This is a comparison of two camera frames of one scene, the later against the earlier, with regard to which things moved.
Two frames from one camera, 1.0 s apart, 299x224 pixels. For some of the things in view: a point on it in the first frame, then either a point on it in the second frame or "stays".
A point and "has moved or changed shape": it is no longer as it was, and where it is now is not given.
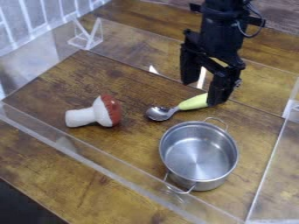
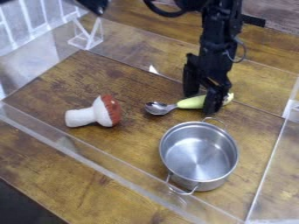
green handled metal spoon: [161, 113] has moved or changed shape
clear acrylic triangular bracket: [84, 39] stays
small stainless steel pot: [200, 155] stays
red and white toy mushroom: [105, 113] stays
